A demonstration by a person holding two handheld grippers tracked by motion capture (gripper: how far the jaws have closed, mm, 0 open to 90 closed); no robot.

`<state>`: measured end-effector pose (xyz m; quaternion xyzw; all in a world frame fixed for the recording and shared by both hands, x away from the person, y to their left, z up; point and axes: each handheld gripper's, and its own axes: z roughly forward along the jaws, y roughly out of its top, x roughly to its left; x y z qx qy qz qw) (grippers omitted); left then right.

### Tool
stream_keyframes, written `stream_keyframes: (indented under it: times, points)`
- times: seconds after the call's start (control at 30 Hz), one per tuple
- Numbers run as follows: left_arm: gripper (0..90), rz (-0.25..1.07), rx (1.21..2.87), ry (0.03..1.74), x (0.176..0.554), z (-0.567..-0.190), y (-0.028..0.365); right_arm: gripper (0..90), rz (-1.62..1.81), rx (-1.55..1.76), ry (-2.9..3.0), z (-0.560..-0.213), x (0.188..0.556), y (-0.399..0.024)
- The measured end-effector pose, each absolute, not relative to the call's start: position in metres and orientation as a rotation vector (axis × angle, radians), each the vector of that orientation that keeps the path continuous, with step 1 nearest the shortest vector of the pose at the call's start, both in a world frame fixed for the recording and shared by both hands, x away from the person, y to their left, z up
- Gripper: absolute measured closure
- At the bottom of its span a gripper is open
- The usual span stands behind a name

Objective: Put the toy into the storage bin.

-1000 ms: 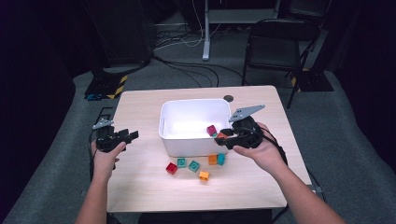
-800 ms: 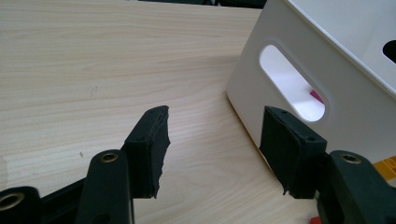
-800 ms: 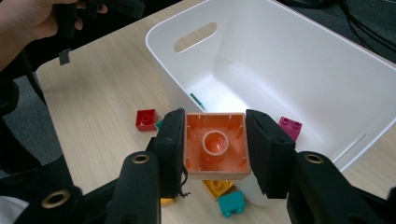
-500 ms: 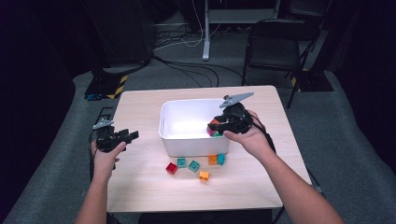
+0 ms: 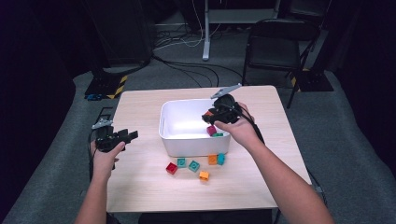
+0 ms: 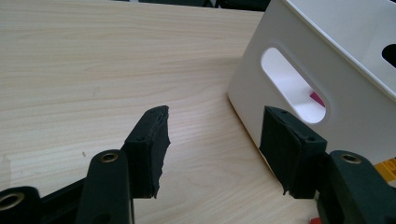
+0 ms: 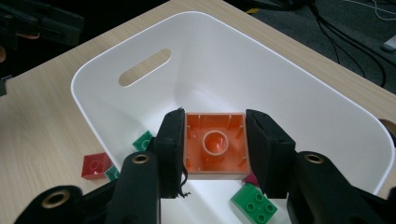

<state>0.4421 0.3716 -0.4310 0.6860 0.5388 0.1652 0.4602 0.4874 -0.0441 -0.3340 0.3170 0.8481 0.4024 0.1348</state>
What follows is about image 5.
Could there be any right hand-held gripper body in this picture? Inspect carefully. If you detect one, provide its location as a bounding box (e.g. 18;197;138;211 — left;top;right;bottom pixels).
207;83;244;126

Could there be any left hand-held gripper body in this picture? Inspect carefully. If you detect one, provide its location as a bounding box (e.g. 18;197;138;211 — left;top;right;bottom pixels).
91;118;126;154

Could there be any white plastic bin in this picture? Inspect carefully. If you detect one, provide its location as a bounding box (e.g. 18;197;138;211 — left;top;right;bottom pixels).
158;98;233;159

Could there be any person's left hand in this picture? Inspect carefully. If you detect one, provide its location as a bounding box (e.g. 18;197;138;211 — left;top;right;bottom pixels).
90;139;126;182

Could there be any person's right hand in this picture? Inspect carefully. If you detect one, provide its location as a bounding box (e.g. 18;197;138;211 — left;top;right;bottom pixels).
213;102;266;151

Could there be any red toy block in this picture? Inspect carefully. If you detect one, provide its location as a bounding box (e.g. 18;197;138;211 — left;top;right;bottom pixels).
165;161;178;175

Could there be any black stand base striped edge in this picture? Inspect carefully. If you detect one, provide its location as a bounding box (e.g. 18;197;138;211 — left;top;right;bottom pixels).
84;70;129;101

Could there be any black folding chair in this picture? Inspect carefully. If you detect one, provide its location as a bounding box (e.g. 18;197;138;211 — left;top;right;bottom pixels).
242;18;322;110

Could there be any black stand with base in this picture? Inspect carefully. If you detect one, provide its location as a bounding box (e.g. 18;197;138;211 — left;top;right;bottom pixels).
290;0;335;93

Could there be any person's dark clothing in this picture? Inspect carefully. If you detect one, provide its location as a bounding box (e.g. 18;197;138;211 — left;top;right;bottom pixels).
106;212;274;224

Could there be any black equipment case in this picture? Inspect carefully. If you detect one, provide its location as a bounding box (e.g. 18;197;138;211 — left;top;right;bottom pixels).
83;0;155;68

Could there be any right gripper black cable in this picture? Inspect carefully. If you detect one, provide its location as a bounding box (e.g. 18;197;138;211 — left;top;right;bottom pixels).
234;105;329;224

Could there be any black floor cable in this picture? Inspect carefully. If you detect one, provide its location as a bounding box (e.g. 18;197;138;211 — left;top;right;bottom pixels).
151;54;245;89

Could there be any white floor cable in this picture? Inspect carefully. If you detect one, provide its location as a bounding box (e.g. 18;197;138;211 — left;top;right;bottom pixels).
153;0;222;51

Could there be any white desk frame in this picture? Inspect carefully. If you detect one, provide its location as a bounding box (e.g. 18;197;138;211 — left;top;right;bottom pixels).
202;0;281;62

